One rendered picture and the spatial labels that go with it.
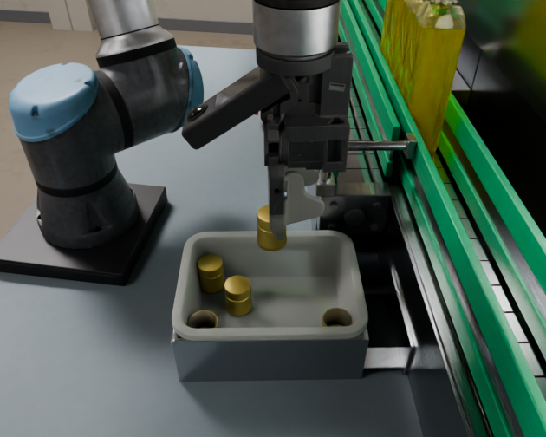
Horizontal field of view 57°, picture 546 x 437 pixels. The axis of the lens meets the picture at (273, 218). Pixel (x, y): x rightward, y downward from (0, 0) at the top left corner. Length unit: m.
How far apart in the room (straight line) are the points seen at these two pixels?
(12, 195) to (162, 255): 1.65
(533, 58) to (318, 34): 0.39
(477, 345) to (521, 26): 0.46
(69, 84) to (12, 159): 1.94
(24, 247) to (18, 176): 1.69
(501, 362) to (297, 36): 0.31
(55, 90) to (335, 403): 0.52
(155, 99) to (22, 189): 1.72
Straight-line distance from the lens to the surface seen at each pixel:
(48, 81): 0.74
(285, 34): 0.44
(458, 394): 0.51
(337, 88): 0.48
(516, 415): 0.45
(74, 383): 0.68
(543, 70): 0.74
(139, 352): 0.69
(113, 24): 0.76
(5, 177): 2.53
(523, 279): 0.58
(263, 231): 0.58
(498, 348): 0.46
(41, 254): 0.81
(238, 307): 0.66
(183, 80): 0.77
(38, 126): 0.70
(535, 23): 0.77
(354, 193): 0.68
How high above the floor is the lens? 1.29
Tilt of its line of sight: 40 degrees down
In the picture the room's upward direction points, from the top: straight up
